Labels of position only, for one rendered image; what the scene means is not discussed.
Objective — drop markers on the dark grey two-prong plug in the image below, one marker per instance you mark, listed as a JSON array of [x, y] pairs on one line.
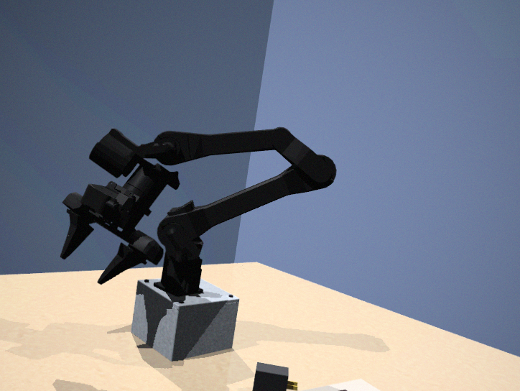
[[269, 377]]

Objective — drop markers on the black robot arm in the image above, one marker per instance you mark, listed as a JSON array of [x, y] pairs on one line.
[[179, 231]]

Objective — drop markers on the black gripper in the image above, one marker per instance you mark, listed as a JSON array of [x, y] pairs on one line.
[[141, 246]]

